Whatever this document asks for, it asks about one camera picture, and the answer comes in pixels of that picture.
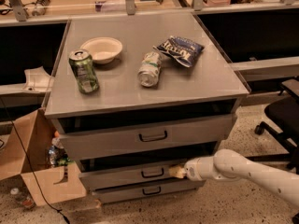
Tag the grey top drawer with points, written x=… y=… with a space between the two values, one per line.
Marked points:
x=153 y=136

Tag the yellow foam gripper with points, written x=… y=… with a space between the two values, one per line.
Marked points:
x=192 y=170

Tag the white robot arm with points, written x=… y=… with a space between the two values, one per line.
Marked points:
x=228 y=165

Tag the white soda can lying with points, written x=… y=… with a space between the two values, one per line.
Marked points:
x=149 y=71

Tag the black office chair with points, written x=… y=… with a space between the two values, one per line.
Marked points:
x=285 y=113

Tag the blue chip bag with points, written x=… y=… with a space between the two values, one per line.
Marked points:
x=181 y=49

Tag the grey drawer cabinet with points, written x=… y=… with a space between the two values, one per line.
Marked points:
x=210 y=88

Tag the grey bottom drawer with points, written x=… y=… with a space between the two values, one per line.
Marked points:
x=145 y=190

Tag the cardboard box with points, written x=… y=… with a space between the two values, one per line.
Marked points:
x=25 y=155

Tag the plastic bottle on floor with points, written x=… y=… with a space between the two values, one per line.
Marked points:
x=23 y=198

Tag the grey drawer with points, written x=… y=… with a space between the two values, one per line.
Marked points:
x=145 y=190
x=128 y=169
x=153 y=136

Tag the white bracket plate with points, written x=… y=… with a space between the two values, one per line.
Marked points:
x=37 y=80

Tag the grey handheld tool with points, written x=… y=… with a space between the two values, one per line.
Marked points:
x=40 y=7

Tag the green soda can upright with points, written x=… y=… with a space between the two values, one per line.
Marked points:
x=81 y=62

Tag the bottles inside cardboard box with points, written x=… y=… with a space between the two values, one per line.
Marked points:
x=56 y=153

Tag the white paper bowl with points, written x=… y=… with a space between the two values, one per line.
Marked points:
x=103 y=49

